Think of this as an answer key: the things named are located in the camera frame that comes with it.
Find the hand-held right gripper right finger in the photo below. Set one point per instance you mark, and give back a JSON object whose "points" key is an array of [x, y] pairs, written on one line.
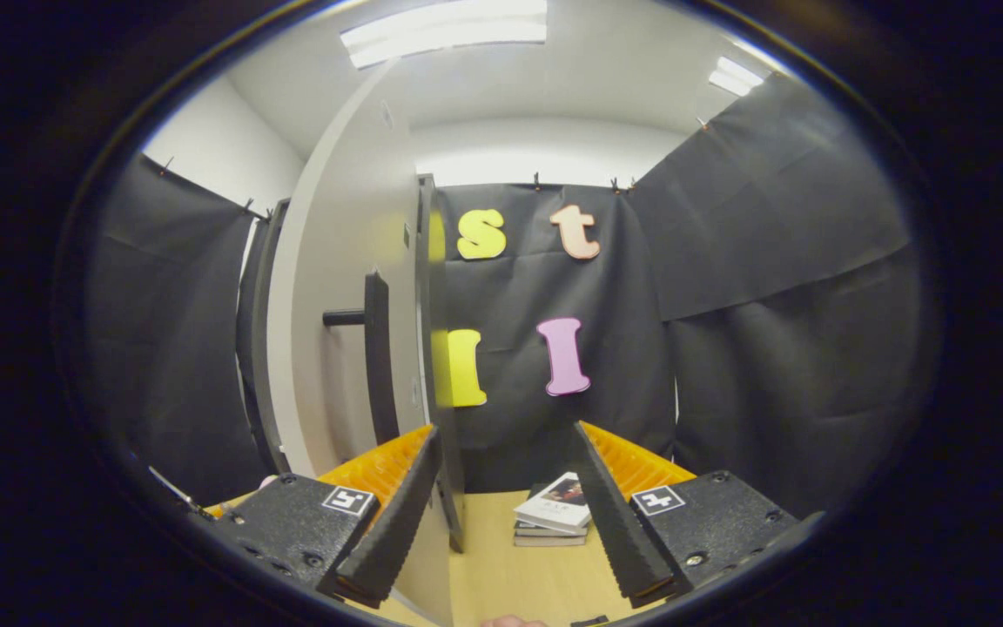
{"points": [[610, 522]]}

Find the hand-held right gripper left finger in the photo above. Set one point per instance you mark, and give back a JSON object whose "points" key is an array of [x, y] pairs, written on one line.
{"points": [[397, 522]]}

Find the grey cabinet door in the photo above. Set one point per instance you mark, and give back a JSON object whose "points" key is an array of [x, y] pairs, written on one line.
{"points": [[345, 226]]}

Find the white photo cover book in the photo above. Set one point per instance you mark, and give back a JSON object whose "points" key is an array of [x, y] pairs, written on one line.
{"points": [[554, 505]]}

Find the dark cover book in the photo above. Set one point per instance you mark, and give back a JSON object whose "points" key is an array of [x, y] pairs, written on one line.
{"points": [[545, 529]]}

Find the grey cover book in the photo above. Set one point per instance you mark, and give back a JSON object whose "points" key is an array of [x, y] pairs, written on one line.
{"points": [[545, 541]]}

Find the black backdrop cloth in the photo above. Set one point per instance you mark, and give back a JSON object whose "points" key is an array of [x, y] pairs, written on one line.
{"points": [[771, 305]]}

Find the small ceiling light panel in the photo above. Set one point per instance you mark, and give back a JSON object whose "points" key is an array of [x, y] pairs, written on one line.
{"points": [[735, 77]]}

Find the long ceiling light panel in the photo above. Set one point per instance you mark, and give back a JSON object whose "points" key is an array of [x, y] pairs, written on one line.
{"points": [[445, 30]]}

